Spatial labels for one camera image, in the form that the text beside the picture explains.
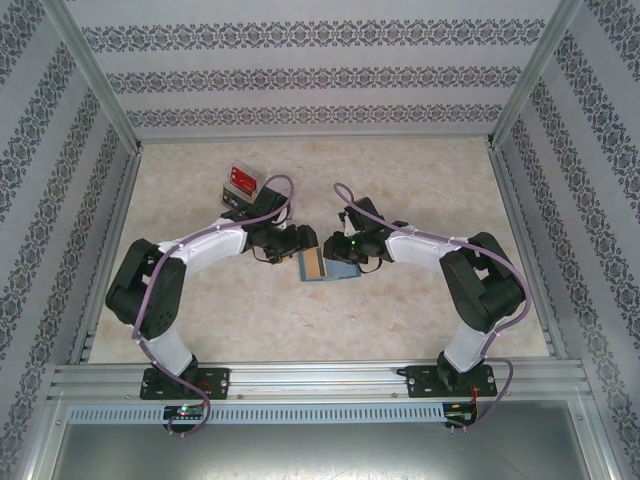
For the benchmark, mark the tan card with dark stripe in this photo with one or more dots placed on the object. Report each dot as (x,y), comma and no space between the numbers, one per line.
(315,265)

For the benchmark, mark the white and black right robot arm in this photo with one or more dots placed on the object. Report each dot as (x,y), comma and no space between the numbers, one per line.
(465,345)

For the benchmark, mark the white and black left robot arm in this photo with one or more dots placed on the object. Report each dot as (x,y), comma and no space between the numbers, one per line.
(172,352)

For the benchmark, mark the clear acrylic card organizer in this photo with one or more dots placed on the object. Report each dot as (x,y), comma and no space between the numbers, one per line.
(240,187)

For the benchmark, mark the grey metal panel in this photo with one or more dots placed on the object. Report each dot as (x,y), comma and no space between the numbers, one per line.
(320,455)

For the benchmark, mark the aluminium mounting rail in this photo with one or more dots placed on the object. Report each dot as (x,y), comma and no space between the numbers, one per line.
(320,381)

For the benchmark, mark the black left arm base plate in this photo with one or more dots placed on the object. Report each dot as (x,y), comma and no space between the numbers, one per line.
(220,382)

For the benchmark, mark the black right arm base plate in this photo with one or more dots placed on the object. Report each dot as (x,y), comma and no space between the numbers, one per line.
(422,382)

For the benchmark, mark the aluminium side rail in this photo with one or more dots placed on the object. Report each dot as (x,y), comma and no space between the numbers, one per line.
(525,250)
(109,250)

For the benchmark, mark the aluminium frame post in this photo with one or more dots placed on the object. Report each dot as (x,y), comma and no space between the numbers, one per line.
(95,75)
(535,75)

